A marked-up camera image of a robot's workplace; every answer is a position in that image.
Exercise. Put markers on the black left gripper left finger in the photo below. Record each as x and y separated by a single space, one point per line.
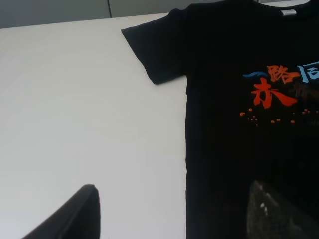
78 218

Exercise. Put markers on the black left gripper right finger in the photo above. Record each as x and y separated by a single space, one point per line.
271 216

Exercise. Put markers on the black printed t-shirt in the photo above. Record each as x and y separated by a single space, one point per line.
252 111

